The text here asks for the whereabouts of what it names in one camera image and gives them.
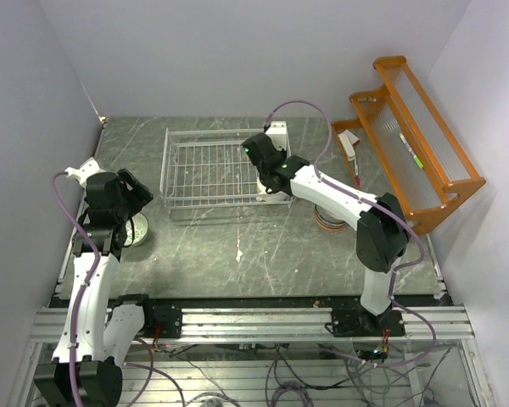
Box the white handled bowl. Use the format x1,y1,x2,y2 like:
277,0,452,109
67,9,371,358
256,171,290,204

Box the green patterned bowl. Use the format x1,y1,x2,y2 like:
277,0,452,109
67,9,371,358
124,213,149,248

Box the white wire dish rack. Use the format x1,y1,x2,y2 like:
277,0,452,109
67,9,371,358
159,128,293,210

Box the beige patterned bowl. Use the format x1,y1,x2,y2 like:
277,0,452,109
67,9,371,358
313,211,347,231

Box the grey blue bowl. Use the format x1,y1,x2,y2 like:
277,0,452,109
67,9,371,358
316,206,348,225

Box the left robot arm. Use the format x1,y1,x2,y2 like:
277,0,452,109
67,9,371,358
34,159,156,406

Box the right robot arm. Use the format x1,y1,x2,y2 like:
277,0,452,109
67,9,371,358
242,132,409,337

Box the orange wooden shelf rack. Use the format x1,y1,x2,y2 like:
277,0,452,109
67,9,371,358
332,56,486,235

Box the white red small box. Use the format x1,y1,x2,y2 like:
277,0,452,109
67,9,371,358
338,130,360,161

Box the marker pen on shelf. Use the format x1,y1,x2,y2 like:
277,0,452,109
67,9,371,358
400,133,424,170

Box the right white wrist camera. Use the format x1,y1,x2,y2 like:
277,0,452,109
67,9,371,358
263,120,289,157

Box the aluminium mounting rail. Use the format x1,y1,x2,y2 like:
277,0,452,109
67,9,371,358
29,305,472,344

